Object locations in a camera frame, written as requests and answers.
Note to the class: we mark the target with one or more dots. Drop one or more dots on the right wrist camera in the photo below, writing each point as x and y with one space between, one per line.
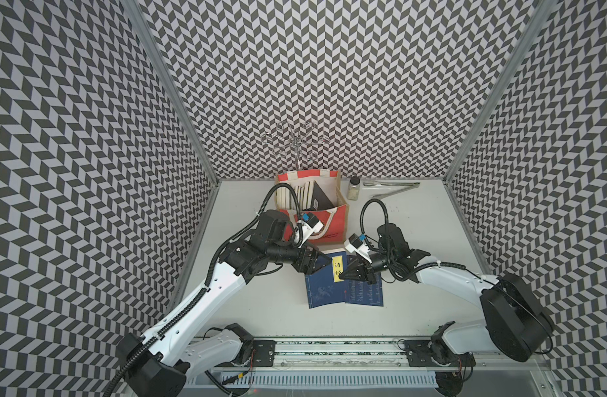
356 244

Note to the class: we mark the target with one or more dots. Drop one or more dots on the yellow book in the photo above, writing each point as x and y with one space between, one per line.
283 198

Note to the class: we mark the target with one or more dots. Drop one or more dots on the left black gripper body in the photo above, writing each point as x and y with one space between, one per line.
280 254

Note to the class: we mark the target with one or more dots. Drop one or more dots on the blue book barcode back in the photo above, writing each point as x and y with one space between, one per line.
361 293

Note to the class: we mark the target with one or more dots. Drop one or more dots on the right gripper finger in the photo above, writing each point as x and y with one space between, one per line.
361 276
354 266

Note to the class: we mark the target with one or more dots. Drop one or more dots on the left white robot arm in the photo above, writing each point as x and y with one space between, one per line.
164 357

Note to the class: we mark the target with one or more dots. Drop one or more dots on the metal tongs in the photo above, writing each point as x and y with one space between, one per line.
387 189

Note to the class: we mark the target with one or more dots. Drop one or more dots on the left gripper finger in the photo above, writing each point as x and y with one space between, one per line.
317 260
307 267

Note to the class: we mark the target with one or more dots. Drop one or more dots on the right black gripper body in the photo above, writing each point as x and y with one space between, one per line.
380 261

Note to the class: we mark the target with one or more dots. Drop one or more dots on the small glass jar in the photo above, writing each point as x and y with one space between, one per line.
354 187

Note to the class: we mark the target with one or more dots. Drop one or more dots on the red burlap canvas bag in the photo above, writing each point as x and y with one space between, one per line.
335 219

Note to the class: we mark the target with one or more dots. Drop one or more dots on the dark blue bottom book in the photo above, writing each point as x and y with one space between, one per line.
319 199

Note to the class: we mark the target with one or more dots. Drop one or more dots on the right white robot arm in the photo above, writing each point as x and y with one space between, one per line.
513 320

